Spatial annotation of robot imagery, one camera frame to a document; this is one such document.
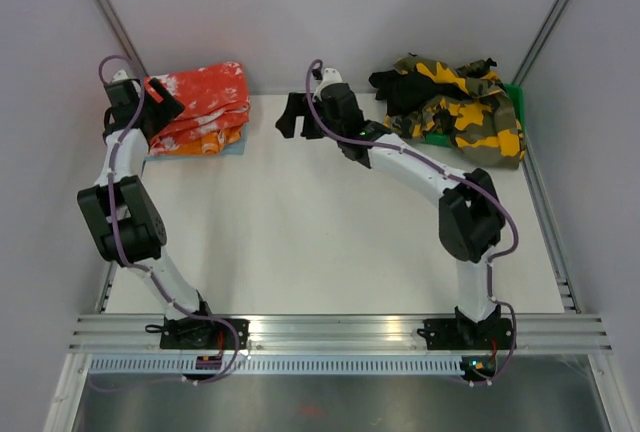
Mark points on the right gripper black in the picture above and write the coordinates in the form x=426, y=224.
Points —
x=296, y=107

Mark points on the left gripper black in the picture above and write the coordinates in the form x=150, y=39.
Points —
x=167, y=110

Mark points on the red white tie-dye trousers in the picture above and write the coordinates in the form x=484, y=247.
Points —
x=214, y=97

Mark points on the camouflage yellow green trousers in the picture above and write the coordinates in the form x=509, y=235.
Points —
x=476, y=114

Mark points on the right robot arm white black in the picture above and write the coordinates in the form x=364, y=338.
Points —
x=469, y=221

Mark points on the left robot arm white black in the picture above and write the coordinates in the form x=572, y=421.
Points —
x=123, y=221

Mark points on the folded orange tie-dye trousers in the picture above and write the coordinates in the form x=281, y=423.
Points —
x=211, y=143

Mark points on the folded light blue trousers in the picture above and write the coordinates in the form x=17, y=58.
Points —
x=159, y=151

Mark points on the black trousers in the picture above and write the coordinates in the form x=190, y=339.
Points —
x=404, y=93

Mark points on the green plastic bin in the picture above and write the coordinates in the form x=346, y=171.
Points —
x=516, y=95

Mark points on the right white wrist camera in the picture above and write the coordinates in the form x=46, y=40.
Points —
x=325, y=77

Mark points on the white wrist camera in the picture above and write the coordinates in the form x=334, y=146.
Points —
x=325, y=77
x=120, y=75

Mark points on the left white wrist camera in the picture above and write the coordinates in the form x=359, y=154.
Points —
x=120, y=75

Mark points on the left corner aluminium post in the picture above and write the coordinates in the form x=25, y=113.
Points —
x=120, y=34

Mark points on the corner aluminium post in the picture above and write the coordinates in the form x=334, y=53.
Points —
x=120, y=34
x=541, y=38

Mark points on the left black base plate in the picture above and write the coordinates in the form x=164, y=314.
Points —
x=192, y=334

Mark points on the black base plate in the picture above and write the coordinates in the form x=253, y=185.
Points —
x=462, y=334
x=192, y=334

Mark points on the aluminium front rail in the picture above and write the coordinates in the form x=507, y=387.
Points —
x=404, y=335

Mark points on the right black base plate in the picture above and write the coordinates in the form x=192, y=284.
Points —
x=462, y=334

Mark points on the white slotted cable duct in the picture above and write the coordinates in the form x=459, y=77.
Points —
x=447, y=365

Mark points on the right corner aluminium post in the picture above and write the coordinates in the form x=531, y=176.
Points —
x=541, y=38

